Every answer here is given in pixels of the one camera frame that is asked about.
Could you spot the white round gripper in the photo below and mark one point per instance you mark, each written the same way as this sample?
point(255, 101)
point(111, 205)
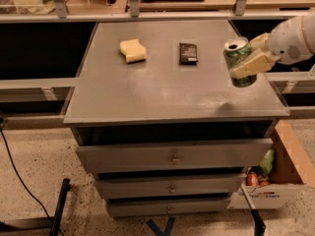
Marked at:
point(288, 39)

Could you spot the green soda can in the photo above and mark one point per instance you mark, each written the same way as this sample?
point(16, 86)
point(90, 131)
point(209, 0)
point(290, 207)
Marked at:
point(234, 52)

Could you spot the black snack packet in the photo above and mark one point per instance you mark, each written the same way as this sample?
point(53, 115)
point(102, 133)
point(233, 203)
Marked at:
point(188, 53)

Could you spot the top grey drawer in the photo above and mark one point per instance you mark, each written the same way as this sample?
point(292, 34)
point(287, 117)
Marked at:
point(173, 156)

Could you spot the grey drawer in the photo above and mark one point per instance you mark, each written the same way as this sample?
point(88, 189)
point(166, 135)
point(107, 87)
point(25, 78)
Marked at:
point(173, 156)
point(167, 207)
point(168, 186)

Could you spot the green snack bag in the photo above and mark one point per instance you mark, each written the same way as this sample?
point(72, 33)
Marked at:
point(266, 163)

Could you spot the cardboard box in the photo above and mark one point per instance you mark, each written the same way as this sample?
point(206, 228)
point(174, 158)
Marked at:
point(292, 171)

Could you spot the grey drawer cabinet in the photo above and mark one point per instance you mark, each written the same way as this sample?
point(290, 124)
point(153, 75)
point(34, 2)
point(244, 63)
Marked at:
point(160, 100)

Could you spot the yellow sponge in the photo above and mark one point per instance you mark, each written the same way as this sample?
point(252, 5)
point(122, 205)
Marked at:
point(133, 50)

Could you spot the orange items in box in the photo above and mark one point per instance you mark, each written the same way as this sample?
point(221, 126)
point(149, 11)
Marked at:
point(254, 179)

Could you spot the middle grey drawer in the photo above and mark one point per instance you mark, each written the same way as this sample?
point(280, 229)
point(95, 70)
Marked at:
point(168, 186)

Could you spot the bottom grey drawer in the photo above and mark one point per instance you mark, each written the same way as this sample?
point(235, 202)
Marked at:
point(167, 207)

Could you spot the black metal stand leg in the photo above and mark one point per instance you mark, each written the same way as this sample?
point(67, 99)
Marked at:
point(52, 223)

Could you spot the black handled tool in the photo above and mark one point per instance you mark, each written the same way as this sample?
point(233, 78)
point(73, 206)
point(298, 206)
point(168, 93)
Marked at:
point(259, 224)

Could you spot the metal shelf rail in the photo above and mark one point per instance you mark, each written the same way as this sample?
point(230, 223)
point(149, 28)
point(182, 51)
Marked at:
point(35, 11)

